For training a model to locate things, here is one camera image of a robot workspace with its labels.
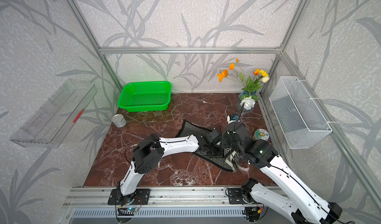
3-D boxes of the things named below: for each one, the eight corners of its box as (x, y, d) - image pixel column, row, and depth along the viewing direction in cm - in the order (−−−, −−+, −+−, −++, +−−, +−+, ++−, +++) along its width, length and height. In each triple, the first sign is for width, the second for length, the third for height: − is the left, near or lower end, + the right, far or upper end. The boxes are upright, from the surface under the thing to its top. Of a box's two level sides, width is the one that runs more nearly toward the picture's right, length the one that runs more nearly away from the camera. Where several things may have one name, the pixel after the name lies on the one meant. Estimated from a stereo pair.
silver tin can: (113, 127, 102) (109, 123, 98) (117, 118, 107) (114, 113, 103) (124, 127, 102) (120, 123, 98) (128, 118, 107) (124, 113, 103)
